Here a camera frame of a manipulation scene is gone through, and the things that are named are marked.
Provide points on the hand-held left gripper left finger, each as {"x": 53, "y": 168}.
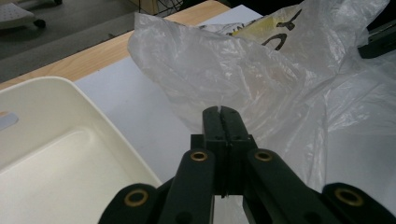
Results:
{"x": 211, "y": 130}

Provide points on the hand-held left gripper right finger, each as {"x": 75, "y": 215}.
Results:
{"x": 235, "y": 133}

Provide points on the clear plastic smiley bag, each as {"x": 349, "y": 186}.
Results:
{"x": 233, "y": 68}

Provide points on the white plastic bin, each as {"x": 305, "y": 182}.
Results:
{"x": 62, "y": 161}

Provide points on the white table sheet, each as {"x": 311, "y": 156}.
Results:
{"x": 140, "y": 102}

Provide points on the white chair base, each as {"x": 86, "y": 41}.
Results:
{"x": 15, "y": 14}

